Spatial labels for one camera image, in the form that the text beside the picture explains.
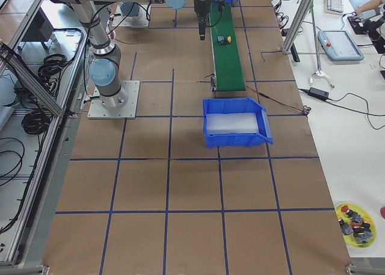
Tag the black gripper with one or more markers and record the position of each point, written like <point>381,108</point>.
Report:
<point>201,3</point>

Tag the yellow push button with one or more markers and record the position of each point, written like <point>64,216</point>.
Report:
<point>224,40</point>

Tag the yellow plate of buttons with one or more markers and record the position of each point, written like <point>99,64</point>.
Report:
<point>357,226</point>

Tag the green conveyor belt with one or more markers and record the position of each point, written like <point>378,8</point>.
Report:
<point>228,74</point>

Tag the blue right storage bin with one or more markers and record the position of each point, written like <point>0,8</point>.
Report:
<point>237,105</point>

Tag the white foam pad right bin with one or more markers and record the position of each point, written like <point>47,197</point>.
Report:
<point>231,123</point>

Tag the reach grabber tool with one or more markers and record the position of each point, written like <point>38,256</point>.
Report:
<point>318,74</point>

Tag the black power adapter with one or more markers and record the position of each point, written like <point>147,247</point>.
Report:
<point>318,93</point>

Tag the teach pendant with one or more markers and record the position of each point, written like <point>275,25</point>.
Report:
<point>339,45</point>

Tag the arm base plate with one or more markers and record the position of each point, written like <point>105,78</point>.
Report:
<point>121,106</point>
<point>131,15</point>

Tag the aluminium frame post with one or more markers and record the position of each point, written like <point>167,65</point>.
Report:
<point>295,25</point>

